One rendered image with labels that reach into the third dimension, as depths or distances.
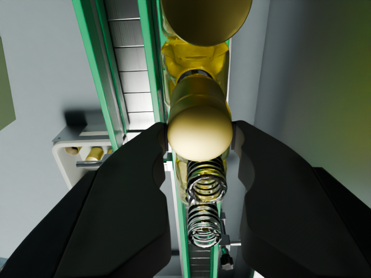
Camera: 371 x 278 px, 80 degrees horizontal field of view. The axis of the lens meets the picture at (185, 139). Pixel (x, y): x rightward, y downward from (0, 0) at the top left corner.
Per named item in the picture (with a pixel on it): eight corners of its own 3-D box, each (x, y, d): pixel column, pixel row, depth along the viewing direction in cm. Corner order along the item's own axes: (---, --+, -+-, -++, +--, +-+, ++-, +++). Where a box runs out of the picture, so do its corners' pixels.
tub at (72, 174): (158, 173, 66) (154, 195, 59) (84, 175, 67) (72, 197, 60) (150, 122, 57) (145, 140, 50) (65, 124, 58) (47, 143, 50)
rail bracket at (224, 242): (240, 219, 58) (253, 272, 47) (214, 219, 59) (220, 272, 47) (242, 208, 56) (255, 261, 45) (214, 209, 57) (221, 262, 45)
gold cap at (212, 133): (222, 124, 16) (232, 163, 12) (172, 125, 16) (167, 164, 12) (226, 73, 14) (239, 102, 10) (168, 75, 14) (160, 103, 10)
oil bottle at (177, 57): (210, 59, 36) (230, 120, 18) (175, 59, 36) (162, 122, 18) (210, 20, 33) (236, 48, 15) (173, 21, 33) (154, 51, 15)
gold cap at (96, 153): (93, 157, 61) (86, 167, 58) (89, 146, 60) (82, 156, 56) (105, 156, 61) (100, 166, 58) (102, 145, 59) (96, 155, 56)
